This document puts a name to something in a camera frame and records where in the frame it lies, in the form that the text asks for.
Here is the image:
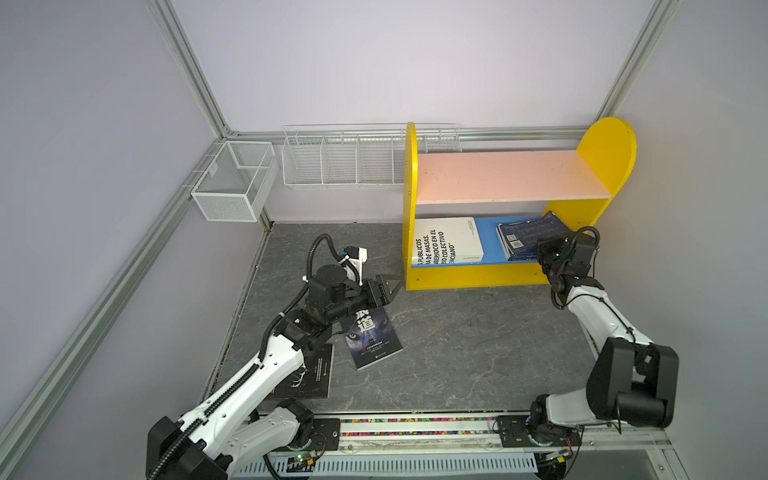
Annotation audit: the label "navy book with QR code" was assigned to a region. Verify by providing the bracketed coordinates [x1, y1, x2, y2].
[496, 212, 572, 261]

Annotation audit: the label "white mesh box basket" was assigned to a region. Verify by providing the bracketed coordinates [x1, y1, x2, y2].
[192, 141, 279, 223]

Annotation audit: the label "aluminium mounting rail frame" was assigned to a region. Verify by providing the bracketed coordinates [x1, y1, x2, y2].
[228, 411, 686, 479]

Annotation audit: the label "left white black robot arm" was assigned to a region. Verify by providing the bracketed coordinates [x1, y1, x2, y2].
[145, 234, 404, 479]

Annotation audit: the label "yellow pink blue bookshelf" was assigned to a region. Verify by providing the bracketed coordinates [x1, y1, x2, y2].
[402, 118, 638, 291]

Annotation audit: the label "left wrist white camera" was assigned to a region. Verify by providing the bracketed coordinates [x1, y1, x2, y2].
[339, 246, 368, 284]

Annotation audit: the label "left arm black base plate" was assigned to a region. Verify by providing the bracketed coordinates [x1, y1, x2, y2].
[274, 417, 341, 453]

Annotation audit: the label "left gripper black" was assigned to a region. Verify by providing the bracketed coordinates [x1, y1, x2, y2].
[327, 274, 404, 324]

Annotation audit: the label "white wire divider rack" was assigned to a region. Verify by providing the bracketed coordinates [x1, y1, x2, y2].
[281, 122, 463, 190]

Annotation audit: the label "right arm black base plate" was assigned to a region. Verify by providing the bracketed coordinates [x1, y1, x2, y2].
[491, 414, 581, 448]

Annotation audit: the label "white Spanish text book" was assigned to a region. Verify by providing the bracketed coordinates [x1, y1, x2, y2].
[412, 217, 484, 266]

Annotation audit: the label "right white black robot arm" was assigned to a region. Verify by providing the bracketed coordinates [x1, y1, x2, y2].
[528, 227, 680, 432]

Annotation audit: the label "black book white characters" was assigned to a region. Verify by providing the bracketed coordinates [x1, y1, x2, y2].
[340, 307, 402, 370]

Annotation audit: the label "black book gold characters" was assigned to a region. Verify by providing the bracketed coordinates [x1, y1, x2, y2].
[271, 344, 334, 400]

